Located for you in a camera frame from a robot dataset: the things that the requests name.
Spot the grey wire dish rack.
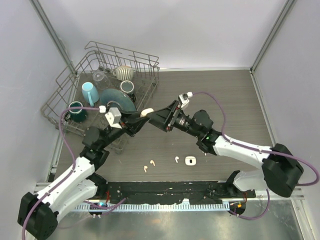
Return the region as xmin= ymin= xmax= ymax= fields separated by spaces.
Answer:
xmin=41 ymin=41 xmax=160 ymax=137

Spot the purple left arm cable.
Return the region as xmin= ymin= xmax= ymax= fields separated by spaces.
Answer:
xmin=21 ymin=106 xmax=103 ymax=240

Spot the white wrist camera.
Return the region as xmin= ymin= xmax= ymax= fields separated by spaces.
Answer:
xmin=98 ymin=105 xmax=122 ymax=129
xmin=178 ymin=91 xmax=193 ymax=110

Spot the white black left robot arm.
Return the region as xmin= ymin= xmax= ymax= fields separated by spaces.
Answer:
xmin=17 ymin=106 xmax=154 ymax=240

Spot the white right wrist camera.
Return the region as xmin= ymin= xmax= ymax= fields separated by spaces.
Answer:
xmin=178 ymin=91 xmax=193 ymax=110

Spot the striped beige mug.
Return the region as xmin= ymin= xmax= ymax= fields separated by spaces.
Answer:
xmin=112 ymin=65 xmax=134 ymax=81

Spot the white cable duct strip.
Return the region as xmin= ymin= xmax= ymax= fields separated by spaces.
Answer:
xmin=74 ymin=202 xmax=231 ymax=212

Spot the teal ceramic plate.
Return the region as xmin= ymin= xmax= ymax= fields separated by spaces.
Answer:
xmin=99 ymin=88 xmax=137 ymax=114

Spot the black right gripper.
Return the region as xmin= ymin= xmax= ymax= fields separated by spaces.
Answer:
xmin=147 ymin=99 xmax=202 ymax=138

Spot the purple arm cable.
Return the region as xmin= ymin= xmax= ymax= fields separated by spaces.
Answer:
xmin=191 ymin=91 xmax=320 ymax=186
xmin=21 ymin=106 xmax=103 ymax=240

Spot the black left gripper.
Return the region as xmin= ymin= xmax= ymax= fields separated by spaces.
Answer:
xmin=99 ymin=108 xmax=149 ymax=149

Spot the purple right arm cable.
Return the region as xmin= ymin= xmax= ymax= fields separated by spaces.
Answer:
xmin=191 ymin=91 xmax=320 ymax=186

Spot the white earbud charging case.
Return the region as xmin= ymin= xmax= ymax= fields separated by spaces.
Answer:
xmin=184 ymin=156 xmax=197 ymax=166

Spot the beige earbud charging case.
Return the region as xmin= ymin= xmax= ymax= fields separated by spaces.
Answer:
xmin=140 ymin=108 xmax=154 ymax=118

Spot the white rimmed teal cup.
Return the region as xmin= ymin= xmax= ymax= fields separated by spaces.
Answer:
xmin=120 ymin=80 xmax=135 ymax=95

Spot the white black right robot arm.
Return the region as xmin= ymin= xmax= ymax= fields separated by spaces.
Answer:
xmin=141 ymin=100 xmax=304 ymax=198

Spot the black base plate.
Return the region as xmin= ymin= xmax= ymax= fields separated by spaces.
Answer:
xmin=106 ymin=181 xmax=256 ymax=205

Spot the light blue mug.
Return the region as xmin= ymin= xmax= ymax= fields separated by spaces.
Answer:
xmin=81 ymin=82 xmax=100 ymax=107

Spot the clear drinking glass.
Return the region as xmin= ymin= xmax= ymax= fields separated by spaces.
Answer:
xmin=92 ymin=70 xmax=110 ymax=90

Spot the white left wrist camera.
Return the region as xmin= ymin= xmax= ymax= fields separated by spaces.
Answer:
xmin=98 ymin=105 xmax=122 ymax=129

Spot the dark green mug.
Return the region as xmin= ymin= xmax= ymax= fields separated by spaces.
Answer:
xmin=64 ymin=101 xmax=88 ymax=123

